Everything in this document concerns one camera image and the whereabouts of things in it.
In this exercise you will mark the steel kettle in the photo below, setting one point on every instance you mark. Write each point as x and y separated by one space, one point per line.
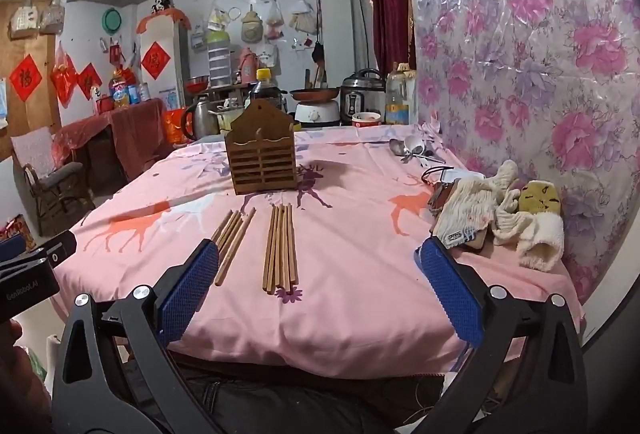
202 119

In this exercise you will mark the beige hanging pouch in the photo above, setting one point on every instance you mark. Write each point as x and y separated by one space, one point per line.
251 27

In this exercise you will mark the red plastic decoration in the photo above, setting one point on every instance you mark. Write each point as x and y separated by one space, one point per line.
62 79

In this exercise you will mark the cream fluffy sock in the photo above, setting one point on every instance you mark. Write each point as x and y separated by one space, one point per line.
542 239

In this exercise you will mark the red plastic basin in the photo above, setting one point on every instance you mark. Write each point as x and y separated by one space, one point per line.
197 85

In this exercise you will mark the red diamond paper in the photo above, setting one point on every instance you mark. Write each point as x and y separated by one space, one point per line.
25 78
156 60
89 82

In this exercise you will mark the white handbag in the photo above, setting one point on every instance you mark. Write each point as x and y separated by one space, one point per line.
22 19

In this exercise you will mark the blue white hanging packet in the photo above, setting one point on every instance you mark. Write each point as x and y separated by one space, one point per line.
4 104

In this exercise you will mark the pink thermos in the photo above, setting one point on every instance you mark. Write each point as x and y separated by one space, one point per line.
247 67

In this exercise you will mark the copper frying pan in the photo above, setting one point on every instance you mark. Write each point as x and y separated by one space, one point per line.
315 93

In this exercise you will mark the clear oil bottle yellow label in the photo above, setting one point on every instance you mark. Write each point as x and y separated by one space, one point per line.
396 104

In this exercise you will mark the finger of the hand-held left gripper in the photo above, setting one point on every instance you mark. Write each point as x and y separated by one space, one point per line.
11 245
55 246

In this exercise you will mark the white electric hotplate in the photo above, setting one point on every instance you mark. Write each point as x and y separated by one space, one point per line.
317 114

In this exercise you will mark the silver black pressure cooker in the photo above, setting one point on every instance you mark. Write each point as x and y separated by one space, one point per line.
360 99

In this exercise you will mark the wooden chair with cushion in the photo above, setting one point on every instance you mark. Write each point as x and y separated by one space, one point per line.
50 174

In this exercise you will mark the silver tin can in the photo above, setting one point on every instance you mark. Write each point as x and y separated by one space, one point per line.
145 93

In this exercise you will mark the grey clear handbag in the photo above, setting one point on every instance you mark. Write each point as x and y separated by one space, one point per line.
52 17

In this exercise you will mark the pink deer print tablecloth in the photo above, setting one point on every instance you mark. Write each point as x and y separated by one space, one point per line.
350 289

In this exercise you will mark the white refrigerator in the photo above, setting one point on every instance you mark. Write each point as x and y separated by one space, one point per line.
179 64

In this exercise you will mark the red and white bowl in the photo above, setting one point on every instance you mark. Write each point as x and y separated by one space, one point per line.
366 120

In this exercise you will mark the black hanging spatula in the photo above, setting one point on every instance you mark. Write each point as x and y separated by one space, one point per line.
318 52

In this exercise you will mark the yellow plush sock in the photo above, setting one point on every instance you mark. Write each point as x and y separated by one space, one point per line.
537 199

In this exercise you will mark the dark sauce bottle yellow cap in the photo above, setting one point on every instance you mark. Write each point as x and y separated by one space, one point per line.
265 89

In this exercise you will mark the yellow cooking oil bottle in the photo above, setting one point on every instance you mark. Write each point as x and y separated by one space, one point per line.
121 94

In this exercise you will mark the white yellow plastic bag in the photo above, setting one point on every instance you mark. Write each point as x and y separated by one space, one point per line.
217 19

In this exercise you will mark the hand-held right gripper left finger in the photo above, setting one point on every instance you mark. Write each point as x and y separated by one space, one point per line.
192 289

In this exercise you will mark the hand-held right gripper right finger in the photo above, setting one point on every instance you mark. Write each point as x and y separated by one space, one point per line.
450 289

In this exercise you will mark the side table with red cloth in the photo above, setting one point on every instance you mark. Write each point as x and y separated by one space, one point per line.
135 124

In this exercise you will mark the stacked food carrier green lid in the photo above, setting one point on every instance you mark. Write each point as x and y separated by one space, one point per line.
219 64

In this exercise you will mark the green wall basin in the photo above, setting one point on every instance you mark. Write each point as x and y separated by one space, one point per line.
112 20

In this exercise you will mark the cream knitted cloth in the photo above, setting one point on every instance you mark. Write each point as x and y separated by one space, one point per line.
465 209

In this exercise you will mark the blue tin can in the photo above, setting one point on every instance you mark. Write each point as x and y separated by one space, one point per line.
133 94

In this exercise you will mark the wooden chopstick holder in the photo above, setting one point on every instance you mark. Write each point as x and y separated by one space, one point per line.
260 164

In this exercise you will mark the white hanging bag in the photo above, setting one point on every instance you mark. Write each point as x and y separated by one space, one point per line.
267 55

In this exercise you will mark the small dark metal spoon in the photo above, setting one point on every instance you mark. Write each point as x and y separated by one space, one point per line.
430 158

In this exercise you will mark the floral plastic wall sheet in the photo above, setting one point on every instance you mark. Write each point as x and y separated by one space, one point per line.
525 39

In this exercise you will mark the orange cloth cover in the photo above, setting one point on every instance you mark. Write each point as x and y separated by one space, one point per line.
165 17

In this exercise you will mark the clear plastic bag red contents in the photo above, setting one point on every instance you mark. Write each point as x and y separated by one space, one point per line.
274 24

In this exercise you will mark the panda plush toy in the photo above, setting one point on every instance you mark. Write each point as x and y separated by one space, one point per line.
162 2

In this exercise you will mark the red orange gift box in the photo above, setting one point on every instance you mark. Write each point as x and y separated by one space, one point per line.
175 127

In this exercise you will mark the person's dark trousers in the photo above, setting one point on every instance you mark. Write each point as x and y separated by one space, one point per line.
300 409

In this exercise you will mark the cream plastic container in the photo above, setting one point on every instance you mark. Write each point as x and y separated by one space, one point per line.
225 114

